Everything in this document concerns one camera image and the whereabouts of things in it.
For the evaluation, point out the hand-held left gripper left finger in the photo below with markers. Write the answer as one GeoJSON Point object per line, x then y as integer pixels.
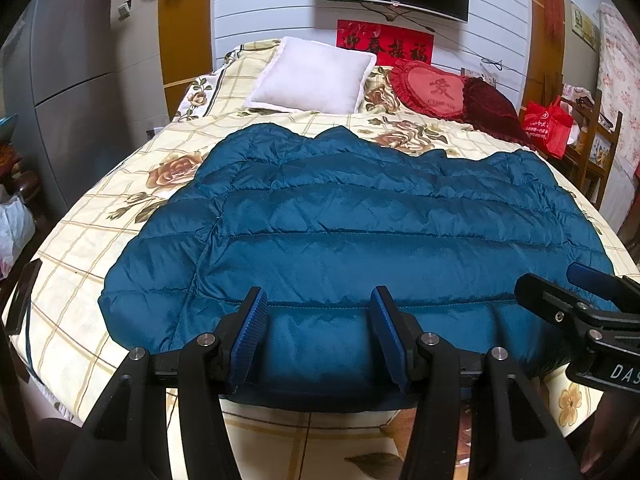
{"type": "Point", "coordinates": [250, 330]}

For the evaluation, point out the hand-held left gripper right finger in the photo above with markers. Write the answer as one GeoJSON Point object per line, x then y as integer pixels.
{"type": "Point", "coordinates": [390, 335]}

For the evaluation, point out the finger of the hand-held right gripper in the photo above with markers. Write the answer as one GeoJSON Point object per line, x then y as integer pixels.
{"type": "Point", "coordinates": [585, 274]}
{"type": "Point", "coordinates": [540, 292]}

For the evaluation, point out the blue down jacket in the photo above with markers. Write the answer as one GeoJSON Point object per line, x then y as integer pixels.
{"type": "Point", "coordinates": [350, 220]}

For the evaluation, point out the person's right hand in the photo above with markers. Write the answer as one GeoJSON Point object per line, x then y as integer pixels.
{"type": "Point", "coordinates": [600, 435]}

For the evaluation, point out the wooden chair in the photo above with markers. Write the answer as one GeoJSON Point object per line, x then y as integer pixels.
{"type": "Point", "coordinates": [612, 130]}

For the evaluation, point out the red shopping bag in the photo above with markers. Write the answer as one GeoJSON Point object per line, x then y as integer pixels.
{"type": "Point", "coordinates": [545, 127]}

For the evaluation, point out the bed with floral quilt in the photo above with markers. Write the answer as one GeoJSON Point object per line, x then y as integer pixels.
{"type": "Point", "coordinates": [100, 240]}

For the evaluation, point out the dark red velvet pillow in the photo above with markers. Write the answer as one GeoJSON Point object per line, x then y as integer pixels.
{"type": "Point", "coordinates": [492, 110]}

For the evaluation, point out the floral curtain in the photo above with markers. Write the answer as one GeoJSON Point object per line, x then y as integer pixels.
{"type": "Point", "coordinates": [622, 85]}

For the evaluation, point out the red heart-shaped pillow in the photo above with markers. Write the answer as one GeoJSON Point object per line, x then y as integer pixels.
{"type": "Point", "coordinates": [430, 90]}

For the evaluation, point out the white plastic bag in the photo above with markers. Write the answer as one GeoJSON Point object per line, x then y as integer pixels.
{"type": "Point", "coordinates": [12, 230]}

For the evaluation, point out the white pillow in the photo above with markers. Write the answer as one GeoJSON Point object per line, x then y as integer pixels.
{"type": "Point", "coordinates": [310, 75]}

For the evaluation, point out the red knot hanging decoration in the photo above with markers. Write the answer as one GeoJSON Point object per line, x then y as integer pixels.
{"type": "Point", "coordinates": [552, 5]}

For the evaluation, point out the grey refrigerator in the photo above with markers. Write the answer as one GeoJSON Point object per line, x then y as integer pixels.
{"type": "Point", "coordinates": [75, 85]}

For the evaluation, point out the framed wall picture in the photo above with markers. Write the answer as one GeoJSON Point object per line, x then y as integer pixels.
{"type": "Point", "coordinates": [584, 25]}

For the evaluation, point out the red wall banner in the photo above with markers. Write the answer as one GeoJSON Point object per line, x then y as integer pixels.
{"type": "Point", "coordinates": [380, 42]}

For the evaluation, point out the wall switch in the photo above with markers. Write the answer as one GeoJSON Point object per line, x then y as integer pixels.
{"type": "Point", "coordinates": [124, 7]}

